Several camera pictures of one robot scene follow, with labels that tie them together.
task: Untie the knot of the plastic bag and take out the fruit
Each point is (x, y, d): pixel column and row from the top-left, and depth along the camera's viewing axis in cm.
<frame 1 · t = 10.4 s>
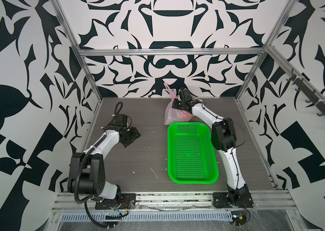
left hand: (136, 134, 90), fingers open
right hand: (172, 100, 103), fingers closed
green plastic basket: (191, 156, 91), on the table
pink plastic bag: (172, 115, 103), point 8 cm above the table

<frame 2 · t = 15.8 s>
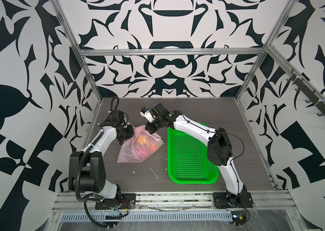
left hand: (131, 132, 90), fingers closed
right hand: (144, 125, 87), fingers closed
pink plastic bag: (142, 145, 86), point 10 cm above the table
the other named things where they were.

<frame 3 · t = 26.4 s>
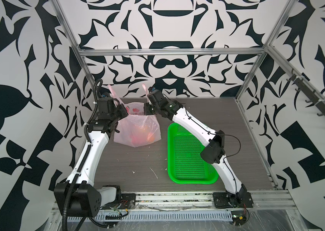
left hand: (122, 105, 79), fingers closed
right hand: (143, 105, 84), fingers closed
pink plastic bag: (136, 129, 86), point 16 cm above the table
the other named things where they were.

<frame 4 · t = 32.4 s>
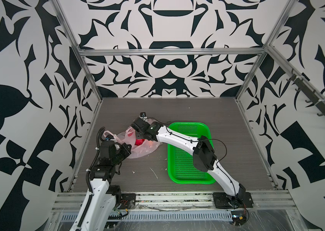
left hand: (130, 143, 81), fingers closed
right hand: (138, 130, 90), fingers open
pink plastic bag: (129, 136, 87), point 13 cm above the table
red fruit: (139, 142, 88), point 9 cm above the table
the other named things where they were.

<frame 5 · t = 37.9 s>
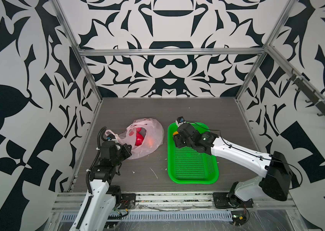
left hand: (130, 143, 81), fingers closed
right hand: (176, 134, 81), fingers open
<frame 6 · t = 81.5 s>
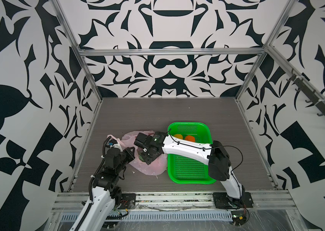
left hand: (133, 145, 82), fingers closed
right hand: (146, 156, 80), fingers open
pink plastic bag: (156, 167, 79), point 9 cm above the table
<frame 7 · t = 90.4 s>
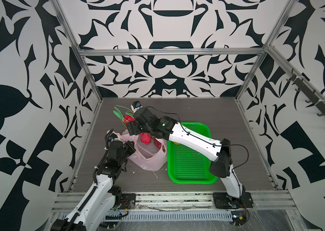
left hand: (133, 139, 84), fingers closed
right hand: (132, 120, 74), fingers open
pink plastic bag: (150, 157, 77), point 14 cm above the table
red round lychee fruit: (145, 138, 93), point 7 cm above the table
